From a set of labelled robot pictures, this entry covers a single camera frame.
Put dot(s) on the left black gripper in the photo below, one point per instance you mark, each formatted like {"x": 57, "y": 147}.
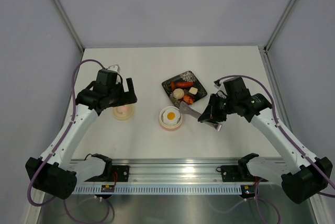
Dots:
{"x": 127, "y": 98}

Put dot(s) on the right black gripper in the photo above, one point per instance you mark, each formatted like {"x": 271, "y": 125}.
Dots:
{"x": 211, "y": 112}

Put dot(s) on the metal tongs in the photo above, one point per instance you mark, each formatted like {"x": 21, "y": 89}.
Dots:
{"x": 185, "y": 109}

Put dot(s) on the toy fried egg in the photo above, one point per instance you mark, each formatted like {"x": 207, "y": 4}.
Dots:
{"x": 171, "y": 116}

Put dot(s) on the pink and cream lunch bowl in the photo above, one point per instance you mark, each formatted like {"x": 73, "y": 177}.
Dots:
{"x": 166, "y": 127}

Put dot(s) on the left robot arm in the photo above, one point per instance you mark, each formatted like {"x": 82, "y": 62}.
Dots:
{"x": 52, "y": 172}

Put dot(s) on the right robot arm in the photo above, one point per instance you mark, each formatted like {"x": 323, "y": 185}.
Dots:
{"x": 303, "y": 174}

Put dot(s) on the toy orange chicken wing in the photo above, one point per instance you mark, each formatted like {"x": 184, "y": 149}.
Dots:
{"x": 188, "y": 99}

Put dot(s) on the toy cheese cube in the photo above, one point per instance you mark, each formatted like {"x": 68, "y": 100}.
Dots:
{"x": 193, "y": 90}

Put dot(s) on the toy red sausage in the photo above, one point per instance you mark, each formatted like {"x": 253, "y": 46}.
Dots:
{"x": 184, "y": 85}

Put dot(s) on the toy white bun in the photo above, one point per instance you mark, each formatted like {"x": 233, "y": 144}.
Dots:
{"x": 178, "y": 93}

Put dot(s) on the black patterned square plate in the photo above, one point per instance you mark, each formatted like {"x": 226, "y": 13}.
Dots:
{"x": 187, "y": 76}

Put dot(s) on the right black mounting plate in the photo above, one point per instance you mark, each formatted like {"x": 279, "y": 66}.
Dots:
{"x": 235, "y": 173}

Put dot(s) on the black mounting plate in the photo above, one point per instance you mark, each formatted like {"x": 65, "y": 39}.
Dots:
{"x": 235, "y": 173}
{"x": 120, "y": 173}

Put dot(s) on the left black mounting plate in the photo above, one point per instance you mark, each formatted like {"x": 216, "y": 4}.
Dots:
{"x": 120, "y": 173}

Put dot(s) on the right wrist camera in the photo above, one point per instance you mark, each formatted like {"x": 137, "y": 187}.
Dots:
{"x": 218, "y": 83}

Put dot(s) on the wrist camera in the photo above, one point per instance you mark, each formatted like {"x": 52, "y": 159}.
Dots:
{"x": 115, "y": 68}
{"x": 218, "y": 83}

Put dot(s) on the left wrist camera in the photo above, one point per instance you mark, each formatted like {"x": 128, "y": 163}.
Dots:
{"x": 115, "y": 68}

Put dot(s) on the aluminium rail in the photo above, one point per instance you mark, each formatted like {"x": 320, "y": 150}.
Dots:
{"x": 176, "y": 171}

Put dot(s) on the white slotted cable duct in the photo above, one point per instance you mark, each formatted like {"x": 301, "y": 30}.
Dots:
{"x": 123, "y": 189}

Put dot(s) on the left aluminium frame post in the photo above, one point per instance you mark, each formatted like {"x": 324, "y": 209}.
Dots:
{"x": 68, "y": 24}

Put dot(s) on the aluminium frame post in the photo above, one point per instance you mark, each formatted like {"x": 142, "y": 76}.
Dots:
{"x": 280, "y": 24}
{"x": 68, "y": 24}

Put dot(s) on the right aluminium frame post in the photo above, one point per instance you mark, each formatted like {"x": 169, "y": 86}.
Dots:
{"x": 280, "y": 24}

